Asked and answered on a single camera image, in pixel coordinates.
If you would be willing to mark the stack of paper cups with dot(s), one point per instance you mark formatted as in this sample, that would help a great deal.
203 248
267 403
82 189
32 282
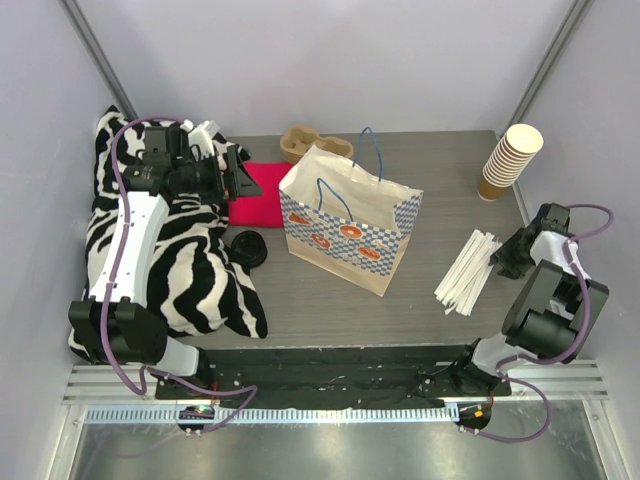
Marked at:
517 147

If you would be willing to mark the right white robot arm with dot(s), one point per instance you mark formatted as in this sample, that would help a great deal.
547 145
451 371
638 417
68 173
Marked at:
557 308

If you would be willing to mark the stack of black lids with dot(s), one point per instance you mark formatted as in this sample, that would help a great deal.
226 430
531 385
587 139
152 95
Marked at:
249 249

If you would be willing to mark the white slotted cable duct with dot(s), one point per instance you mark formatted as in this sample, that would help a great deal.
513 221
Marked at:
199 414

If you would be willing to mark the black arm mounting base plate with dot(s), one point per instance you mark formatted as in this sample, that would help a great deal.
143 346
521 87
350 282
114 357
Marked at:
397 377

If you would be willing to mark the checkered paper takeout bag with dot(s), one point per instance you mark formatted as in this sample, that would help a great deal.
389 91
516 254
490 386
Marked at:
345 220

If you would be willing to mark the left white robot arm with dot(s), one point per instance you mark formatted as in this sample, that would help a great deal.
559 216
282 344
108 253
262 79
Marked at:
112 324

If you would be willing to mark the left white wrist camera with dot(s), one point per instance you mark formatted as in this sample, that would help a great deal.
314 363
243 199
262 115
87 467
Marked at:
201 136

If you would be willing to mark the cardboard cup carrier tray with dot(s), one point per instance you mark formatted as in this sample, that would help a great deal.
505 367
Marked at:
298 139

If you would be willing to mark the white straws pile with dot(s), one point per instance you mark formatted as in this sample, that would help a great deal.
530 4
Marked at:
463 283

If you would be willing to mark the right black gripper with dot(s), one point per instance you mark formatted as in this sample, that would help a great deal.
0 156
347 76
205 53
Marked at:
513 252

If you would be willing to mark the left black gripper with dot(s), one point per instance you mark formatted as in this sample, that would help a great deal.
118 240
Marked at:
225 173

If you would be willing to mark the zebra print pillow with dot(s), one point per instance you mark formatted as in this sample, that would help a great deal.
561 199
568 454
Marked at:
196 284

